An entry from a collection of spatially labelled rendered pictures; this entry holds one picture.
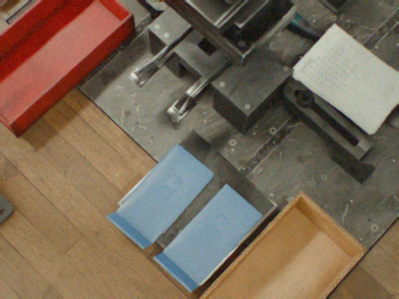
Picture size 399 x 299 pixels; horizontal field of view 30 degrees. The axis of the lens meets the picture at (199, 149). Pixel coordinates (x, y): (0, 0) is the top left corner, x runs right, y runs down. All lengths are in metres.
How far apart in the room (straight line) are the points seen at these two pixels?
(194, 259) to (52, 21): 0.44
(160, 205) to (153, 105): 0.17
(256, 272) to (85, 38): 0.45
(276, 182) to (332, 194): 0.08
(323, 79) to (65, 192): 0.42
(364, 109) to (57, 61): 0.47
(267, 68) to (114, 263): 0.36
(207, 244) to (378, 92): 0.34
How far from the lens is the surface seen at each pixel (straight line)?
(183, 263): 1.06
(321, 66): 1.14
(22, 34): 1.21
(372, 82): 1.15
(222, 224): 1.07
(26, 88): 1.18
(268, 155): 1.13
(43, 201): 1.13
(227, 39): 0.93
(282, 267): 1.09
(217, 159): 1.10
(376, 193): 1.15
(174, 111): 1.06
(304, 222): 1.11
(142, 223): 1.08
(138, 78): 1.08
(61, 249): 1.11
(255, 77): 1.08
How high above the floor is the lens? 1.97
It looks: 72 degrees down
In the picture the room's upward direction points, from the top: 4 degrees clockwise
